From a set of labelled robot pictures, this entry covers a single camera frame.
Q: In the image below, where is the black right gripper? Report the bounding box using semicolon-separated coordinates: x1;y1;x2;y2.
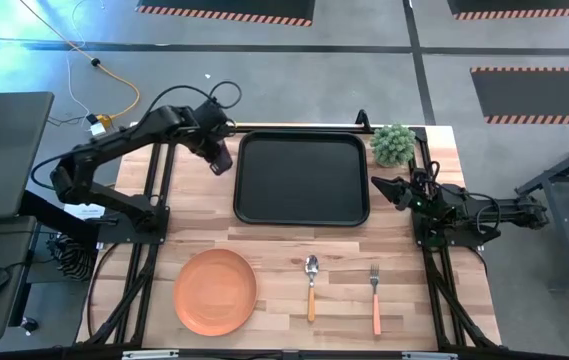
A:
370;176;435;216

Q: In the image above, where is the purple faceted plastic cup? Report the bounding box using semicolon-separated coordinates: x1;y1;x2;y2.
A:
207;141;234;177

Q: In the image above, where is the fork with orange handle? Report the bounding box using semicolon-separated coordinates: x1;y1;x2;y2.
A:
369;263;383;337

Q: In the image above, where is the spoon with tan handle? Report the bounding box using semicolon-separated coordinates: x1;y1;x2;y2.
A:
304;254;321;323

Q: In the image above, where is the wooden plate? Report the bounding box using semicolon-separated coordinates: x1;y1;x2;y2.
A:
172;248;259;337

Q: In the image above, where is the black rectangular tray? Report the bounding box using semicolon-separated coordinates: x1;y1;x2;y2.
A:
232;130;371;227

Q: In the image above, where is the green potted succulent plant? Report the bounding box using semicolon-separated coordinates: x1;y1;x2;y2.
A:
369;123;418;169

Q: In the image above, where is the black hazard-striped floor mat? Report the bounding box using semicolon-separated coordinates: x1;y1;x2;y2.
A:
446;0;569;22
469;66;569;126
135;0;317;28

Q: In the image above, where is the white label card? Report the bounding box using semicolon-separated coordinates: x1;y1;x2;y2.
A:
63;202;107;221

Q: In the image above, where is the black metal cart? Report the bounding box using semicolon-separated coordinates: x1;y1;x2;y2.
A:
513;130;569;292

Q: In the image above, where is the silver table clamp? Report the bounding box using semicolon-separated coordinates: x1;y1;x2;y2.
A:
121;349;180;360
401;351;459;360

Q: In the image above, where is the black white striped sleeve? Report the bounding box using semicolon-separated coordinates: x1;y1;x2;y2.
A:
52;233;96;282

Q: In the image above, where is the black desk panel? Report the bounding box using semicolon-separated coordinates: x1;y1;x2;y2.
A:
0;91;56;222

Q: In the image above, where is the black caster wheel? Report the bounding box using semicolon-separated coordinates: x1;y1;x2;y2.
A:
19;316;41;335

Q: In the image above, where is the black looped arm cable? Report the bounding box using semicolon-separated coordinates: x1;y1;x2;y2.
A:
147;79;243;117

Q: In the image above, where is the black table-edge bracket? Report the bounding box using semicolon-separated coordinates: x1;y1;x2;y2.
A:
354;108;373;134

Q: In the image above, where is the yellow floor cable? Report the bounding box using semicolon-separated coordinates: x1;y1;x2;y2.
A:
18;0;142;129

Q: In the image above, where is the white floor cable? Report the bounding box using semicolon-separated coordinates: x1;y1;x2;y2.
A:
65;0;108;120

